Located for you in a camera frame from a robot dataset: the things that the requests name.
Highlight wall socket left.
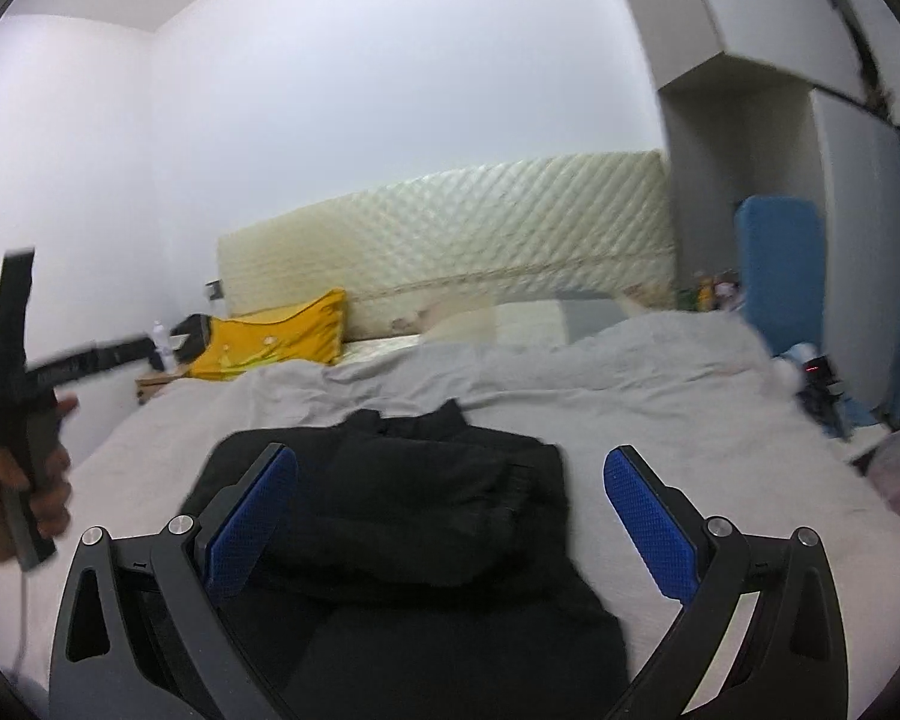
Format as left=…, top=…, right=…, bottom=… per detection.
left=205, top=280, right=224, bottom=301

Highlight yellow pillow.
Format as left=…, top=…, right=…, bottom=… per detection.
left=187, top=289, right=346, bottom=380

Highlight grey white wardrobe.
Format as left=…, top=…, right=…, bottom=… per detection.
left=628, top=0, right=900, bottom=408

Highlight black bag on nightstand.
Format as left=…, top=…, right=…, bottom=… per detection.
left=170, top=314, right=212, bottom=366

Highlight white plastic bottle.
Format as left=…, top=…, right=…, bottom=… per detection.
left=151, top=320, right=176, bottom=372

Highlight pale patterned pillow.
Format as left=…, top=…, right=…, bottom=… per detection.
left=419, top=291, right=647, bottom=346

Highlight cream quilted headboard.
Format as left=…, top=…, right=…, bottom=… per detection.
left=217, top=151, right=678, bottom=340

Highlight small bottles on shelf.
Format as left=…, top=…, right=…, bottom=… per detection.
left=676, top=270, right=743, bottom=312

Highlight wooden nightstand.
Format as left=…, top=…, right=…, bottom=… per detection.
left=134, top=366, right=188, bottom=405

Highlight grey white duvet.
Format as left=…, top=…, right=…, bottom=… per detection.
left=0, top=308, right=900, bottom=720

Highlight person left hand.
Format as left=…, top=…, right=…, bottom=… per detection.
left=0, top=395, right=81, bottom=579

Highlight black puffer jacket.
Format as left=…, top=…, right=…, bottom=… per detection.
left=183, top=401, right=629, bottom=718

